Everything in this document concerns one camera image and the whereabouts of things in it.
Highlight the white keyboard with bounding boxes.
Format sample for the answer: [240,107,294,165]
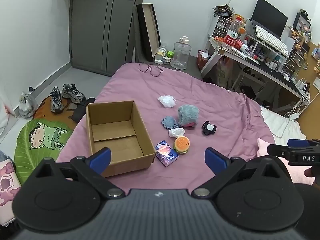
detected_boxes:
[254,25,289,56]

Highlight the burger plush toy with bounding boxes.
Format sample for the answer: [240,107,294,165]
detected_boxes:
[173,136,191,155]

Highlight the small white soft pack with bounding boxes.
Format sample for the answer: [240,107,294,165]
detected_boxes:
[168,128,185,138]

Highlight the clear water bottle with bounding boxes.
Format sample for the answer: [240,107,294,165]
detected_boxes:
[222,16,246,51]

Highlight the clear plastic water jug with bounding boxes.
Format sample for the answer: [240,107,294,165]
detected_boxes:
[170,36,193,70]

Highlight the dark-rimmed eyeglasses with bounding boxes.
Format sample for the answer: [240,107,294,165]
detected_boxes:
[139,62,163,77]

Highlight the purple-blue card box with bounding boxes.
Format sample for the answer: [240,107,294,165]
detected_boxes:
[154,140,180,168]

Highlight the beige shopping bag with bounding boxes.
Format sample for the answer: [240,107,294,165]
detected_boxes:
[216,56,234,88]

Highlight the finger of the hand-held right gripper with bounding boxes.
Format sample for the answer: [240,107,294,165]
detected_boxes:
[287,139,320,148]
[267,143,292,159]

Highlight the white fluffy pouch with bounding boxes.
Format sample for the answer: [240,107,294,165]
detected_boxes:
[157,95,177,109]

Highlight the long dark cardboard tray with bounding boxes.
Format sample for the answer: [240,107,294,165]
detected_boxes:
[132,3,162,62]

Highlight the white blanket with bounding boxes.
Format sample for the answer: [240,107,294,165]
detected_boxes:
[260,106,307,146]

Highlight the black white desk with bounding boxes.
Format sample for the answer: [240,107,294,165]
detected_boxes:
[201,34,311,113]

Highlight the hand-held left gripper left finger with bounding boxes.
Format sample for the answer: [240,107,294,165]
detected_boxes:
[37,147,125,200]

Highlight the small drawer organizer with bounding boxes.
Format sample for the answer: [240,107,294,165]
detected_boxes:
[212,15,232,38]

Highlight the cardboard box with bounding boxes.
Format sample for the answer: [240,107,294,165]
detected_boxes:
[86,100,156,178]

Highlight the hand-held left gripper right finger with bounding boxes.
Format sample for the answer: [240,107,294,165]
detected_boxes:
[191,147,290,198]

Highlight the brown floor mat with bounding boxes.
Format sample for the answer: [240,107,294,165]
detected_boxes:
[32,96,97,131]

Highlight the grey plastic bag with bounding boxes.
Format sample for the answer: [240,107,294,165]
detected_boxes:
[18,91,38,119]

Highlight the black picture frame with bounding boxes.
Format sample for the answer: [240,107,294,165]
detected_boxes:
[292,12,312,32]

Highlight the pink pillow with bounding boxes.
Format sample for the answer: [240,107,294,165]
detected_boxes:
[257,137,320,187]

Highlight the person's right hand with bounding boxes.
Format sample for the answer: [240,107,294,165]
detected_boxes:
[305,166,320,186]

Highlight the black monitor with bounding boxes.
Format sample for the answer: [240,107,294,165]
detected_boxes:
[251,0,289,41]

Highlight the green cartoon leaf rug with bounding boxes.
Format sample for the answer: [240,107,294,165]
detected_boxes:
[14,119,74,178]

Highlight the grey-blue fluffy plush toy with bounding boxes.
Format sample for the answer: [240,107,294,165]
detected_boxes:
[177,104,200,128]

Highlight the blue round plush pad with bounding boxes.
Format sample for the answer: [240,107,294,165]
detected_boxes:
[161,116,179,130]

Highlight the grey door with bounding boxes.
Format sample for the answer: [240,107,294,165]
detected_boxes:
[68,0,148,77]

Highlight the pink cartoon cushion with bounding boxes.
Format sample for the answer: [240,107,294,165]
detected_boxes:
[0,158,22,226]

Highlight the orange jar white lid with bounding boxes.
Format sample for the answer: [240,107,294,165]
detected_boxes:
[197,50,209,67]

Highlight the pink bed sheet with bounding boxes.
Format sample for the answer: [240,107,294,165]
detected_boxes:
[56,62,275,193]

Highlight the grey sneaker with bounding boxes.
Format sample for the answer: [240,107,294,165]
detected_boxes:
[61,83,86,103]
[50,87,64,114]

